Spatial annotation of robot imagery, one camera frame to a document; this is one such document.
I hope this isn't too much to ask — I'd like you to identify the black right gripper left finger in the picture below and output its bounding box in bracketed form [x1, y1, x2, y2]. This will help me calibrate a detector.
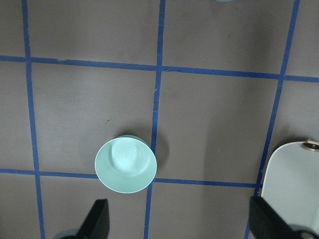
[76, 199, 110, 239]

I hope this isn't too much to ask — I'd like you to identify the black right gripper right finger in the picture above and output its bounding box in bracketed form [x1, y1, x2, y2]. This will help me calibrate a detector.
[249, 196, 319, 239]

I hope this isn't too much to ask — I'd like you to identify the white toaster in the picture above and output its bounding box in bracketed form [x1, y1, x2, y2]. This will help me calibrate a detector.
[261, 140, 319, 233]

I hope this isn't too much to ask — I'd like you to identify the mint green bowl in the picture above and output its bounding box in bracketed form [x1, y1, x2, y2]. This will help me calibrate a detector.
[94, 135, 158, 194]

